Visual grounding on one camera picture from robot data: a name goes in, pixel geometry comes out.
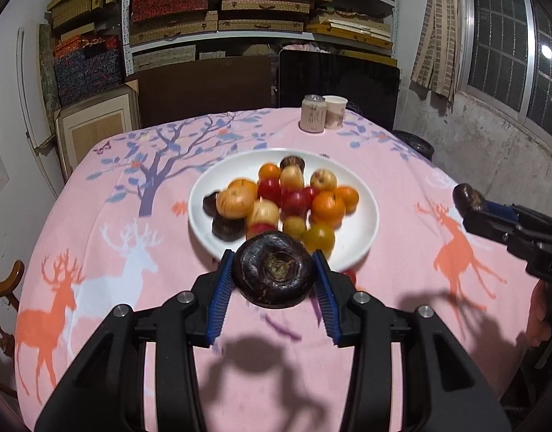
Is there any white oval plate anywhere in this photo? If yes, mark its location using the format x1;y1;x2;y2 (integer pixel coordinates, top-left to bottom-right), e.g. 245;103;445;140
187;148;379;271

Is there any pink deer tablecloth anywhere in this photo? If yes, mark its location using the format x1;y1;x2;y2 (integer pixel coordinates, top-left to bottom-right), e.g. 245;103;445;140
15;108;535;431

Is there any dark wooden chair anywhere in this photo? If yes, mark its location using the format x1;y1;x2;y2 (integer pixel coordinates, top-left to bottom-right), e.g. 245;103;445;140
127;56;278;128

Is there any right hand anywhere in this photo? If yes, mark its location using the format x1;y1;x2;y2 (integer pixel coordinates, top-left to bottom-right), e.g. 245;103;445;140
525;281;552;347

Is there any small brown longan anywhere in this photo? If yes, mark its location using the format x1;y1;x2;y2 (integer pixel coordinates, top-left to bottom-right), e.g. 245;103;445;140
282;216;307;242

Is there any pink paper cup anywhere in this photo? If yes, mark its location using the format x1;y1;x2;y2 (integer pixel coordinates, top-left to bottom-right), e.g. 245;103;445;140
324;95;347;130

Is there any dark purple water chestnut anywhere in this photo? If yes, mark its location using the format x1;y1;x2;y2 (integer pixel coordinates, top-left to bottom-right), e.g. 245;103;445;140
452;183;487;217

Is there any window at right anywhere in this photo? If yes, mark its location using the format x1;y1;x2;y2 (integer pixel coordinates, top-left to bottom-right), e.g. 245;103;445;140
459;0;552;143

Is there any pink drink can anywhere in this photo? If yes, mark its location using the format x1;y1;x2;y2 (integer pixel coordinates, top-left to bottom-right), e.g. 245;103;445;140
299;95;327;134

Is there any speckled yellow passion fruit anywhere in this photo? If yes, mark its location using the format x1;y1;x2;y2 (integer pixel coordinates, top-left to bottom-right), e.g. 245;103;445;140
310;169;338;192

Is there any black chair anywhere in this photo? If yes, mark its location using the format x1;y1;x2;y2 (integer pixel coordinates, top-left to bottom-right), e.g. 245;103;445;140
278;50;400;131

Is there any metal storage shelf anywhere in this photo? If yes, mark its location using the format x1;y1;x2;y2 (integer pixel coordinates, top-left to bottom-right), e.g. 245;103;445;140
122;0;397;75

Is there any large orange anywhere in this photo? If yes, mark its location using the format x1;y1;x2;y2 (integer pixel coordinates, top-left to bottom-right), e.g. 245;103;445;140
311;191;346;222

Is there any framed picture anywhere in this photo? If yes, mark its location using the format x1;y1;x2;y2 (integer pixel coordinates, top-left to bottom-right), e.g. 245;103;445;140
54;81;140;180

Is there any yellow-orange round fruit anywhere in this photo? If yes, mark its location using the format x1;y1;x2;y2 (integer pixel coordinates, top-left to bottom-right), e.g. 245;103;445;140
215;185;255;220

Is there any beige checked curtain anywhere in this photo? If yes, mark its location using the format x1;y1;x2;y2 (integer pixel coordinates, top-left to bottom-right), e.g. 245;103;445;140
411;0;459;103

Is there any pale yellow fruit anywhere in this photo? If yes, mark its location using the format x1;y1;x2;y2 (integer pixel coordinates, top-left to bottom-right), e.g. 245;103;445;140
246;199;280;227

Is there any yellow round fruit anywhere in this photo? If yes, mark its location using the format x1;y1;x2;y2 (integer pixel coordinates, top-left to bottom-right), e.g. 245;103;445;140
279;165;304;191

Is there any small orange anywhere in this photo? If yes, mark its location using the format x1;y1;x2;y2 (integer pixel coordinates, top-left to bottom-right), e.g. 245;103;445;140
258;163;281;180

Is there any red cherry tomato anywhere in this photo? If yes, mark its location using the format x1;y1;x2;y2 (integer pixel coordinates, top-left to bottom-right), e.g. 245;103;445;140
343;269;357;288

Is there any dark red plum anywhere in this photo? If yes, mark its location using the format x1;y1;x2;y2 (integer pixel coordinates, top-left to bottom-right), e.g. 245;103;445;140
246;222;278;240

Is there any patterned dark chestnut fruit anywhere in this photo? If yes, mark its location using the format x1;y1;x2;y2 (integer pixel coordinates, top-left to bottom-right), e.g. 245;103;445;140
212;215;246;242

